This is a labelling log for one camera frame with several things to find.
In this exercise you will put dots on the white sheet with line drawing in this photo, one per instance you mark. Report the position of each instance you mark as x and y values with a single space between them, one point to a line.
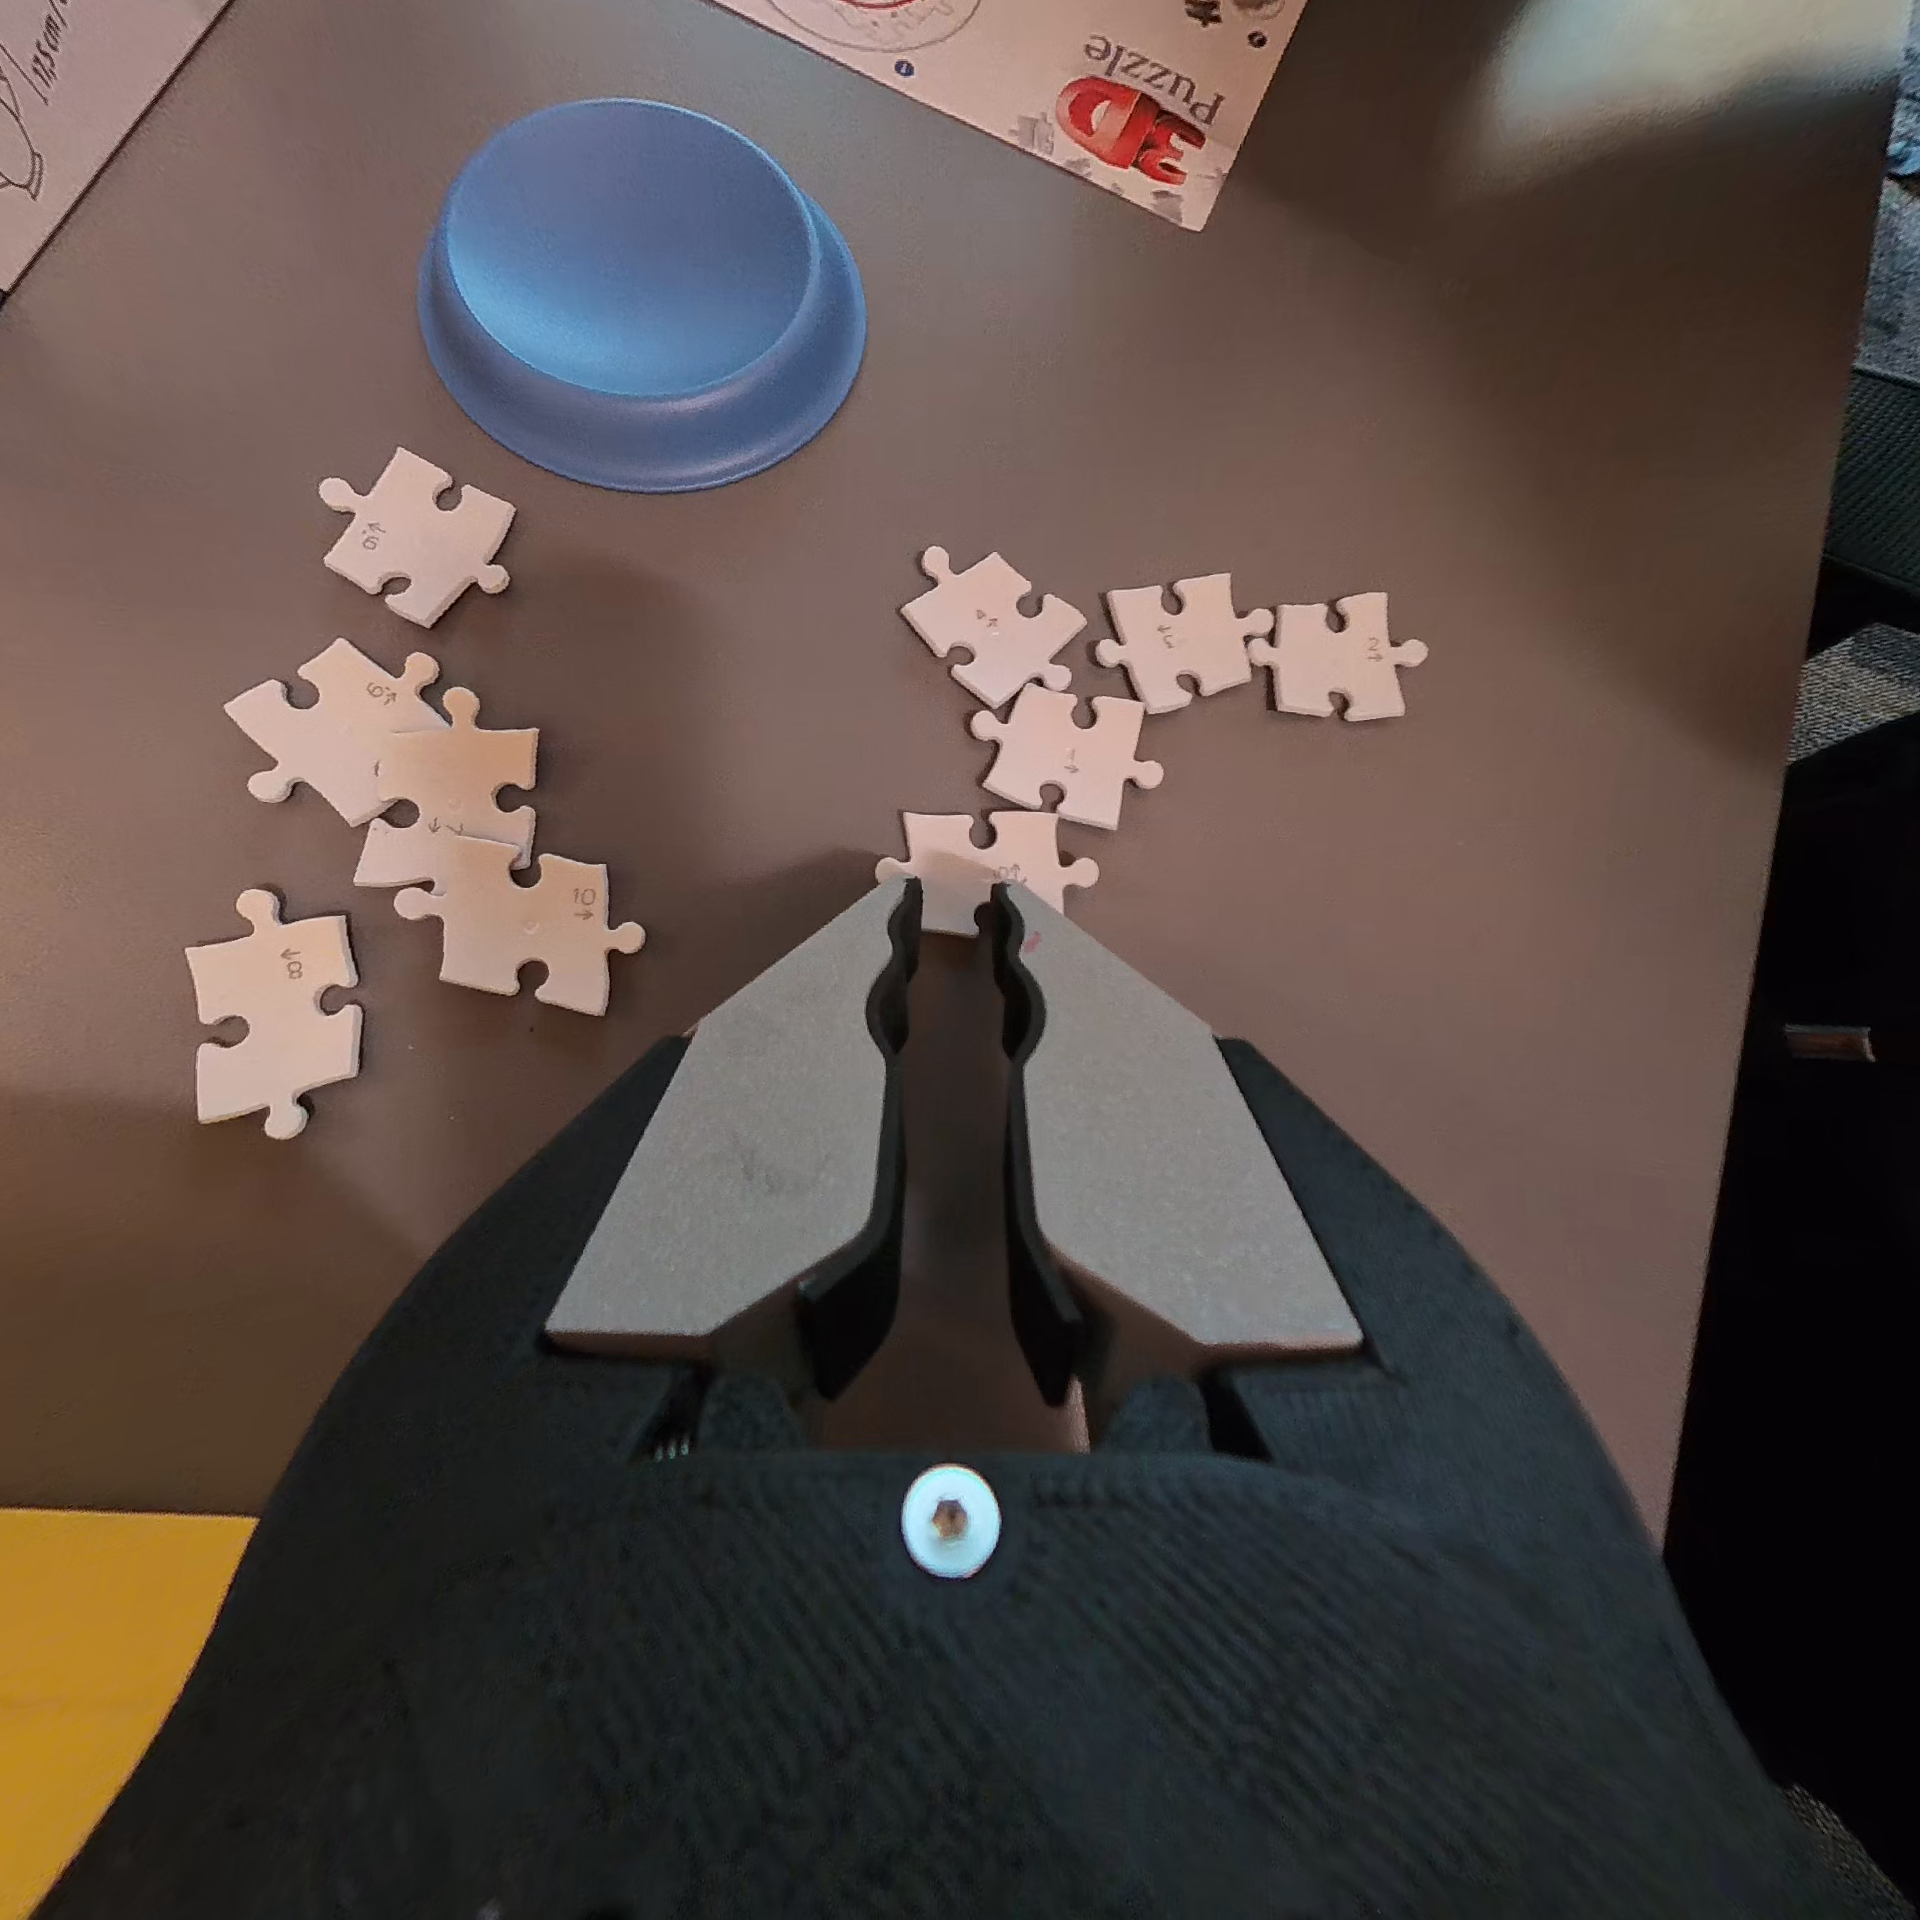
74 134

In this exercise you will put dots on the group of scattered puzzle pieces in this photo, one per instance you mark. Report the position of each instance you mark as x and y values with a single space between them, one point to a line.
450 773

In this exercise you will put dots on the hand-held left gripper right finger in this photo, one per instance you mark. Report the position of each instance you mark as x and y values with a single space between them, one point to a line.
1154 1185

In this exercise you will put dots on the beige puzzle piece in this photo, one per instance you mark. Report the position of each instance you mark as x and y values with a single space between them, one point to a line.
1065 759
990 622
1178 642
944 855
1342 661

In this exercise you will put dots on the printed puzzle box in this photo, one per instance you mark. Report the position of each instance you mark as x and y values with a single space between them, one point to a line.
1034 75

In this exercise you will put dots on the blue round plastic stand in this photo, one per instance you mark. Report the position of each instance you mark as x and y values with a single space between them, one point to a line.
631 271

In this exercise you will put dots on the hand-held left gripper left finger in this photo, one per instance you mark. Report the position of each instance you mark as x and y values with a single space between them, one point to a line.
735 1171

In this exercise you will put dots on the dark furniture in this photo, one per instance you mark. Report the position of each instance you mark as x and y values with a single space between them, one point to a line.
1815 1274

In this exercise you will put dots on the yellow flat object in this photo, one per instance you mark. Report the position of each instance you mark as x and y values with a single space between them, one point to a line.
90 1681

